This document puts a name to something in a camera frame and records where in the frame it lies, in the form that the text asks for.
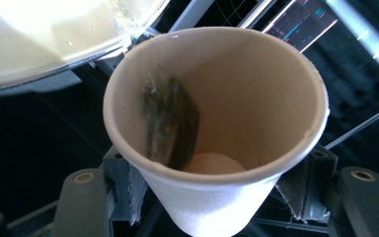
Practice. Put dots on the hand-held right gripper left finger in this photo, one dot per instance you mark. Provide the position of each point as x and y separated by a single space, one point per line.
125 184

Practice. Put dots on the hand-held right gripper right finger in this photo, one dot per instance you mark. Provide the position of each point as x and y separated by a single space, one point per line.
309 184

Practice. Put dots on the dark tea bag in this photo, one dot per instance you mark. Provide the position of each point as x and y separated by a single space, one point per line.
171 125

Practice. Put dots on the beige paper cup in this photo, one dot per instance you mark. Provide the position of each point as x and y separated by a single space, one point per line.
243 115

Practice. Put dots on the white light bar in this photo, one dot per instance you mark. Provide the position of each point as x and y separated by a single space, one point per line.
368 36

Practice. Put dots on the monitor screen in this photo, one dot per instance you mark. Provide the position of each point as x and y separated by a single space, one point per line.
301 24

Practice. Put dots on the metal stand bar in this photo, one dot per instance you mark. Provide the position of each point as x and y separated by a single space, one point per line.
255 13
190 15

